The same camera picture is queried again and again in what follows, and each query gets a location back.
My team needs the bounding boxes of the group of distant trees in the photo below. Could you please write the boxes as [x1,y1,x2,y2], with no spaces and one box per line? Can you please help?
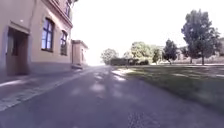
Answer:
[99,40,164,66]

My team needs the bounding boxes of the pale cobbled kerb strip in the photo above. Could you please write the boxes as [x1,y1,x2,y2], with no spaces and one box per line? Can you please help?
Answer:
[0,69,92,113]

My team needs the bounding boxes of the beige building with blue windows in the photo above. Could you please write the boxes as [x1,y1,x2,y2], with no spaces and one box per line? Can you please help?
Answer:
[0,0,80,78]

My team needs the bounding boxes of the small beige annex building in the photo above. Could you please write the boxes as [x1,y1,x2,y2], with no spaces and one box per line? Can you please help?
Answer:
[70,39,90,70]

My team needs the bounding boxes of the grey asphalt road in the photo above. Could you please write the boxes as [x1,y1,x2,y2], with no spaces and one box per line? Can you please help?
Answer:
[0,64,224,128]

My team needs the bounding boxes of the small dark tree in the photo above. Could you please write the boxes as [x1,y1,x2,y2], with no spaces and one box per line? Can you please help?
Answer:
[162,38,179,65]

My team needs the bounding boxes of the tall tree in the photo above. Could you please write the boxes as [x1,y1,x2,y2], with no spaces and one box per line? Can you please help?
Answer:
[180,9,223,66]

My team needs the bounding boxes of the grey paved sidewalk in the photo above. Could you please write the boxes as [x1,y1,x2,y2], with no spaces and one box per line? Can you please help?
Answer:
[0,68,88,101]

